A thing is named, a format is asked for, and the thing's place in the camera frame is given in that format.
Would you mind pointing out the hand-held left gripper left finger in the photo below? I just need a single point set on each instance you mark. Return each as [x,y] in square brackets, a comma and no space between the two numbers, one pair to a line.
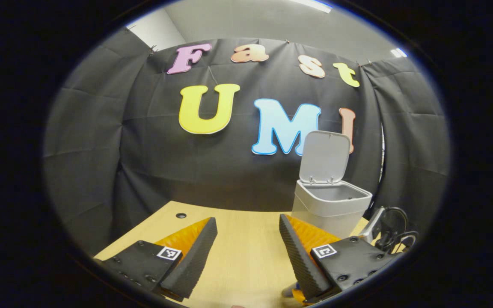
[195,256]

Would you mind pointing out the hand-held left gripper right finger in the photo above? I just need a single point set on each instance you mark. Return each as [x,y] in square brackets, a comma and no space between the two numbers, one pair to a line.
[298,256]

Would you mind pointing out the white desktop garbage bin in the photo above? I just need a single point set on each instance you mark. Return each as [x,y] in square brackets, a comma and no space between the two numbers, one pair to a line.
[332,205]

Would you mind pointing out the wooden desktop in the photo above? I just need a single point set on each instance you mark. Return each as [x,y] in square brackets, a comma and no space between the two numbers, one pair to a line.
[246,256]

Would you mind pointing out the black backdrop cloth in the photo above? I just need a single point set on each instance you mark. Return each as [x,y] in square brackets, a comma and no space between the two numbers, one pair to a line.
[101,141]

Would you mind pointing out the small ceiling light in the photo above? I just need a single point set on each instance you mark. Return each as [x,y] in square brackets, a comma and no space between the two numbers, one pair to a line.
[399,52]

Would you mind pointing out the long ceiling light panel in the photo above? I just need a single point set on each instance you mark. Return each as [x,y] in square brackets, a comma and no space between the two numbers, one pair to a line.
[315,4]

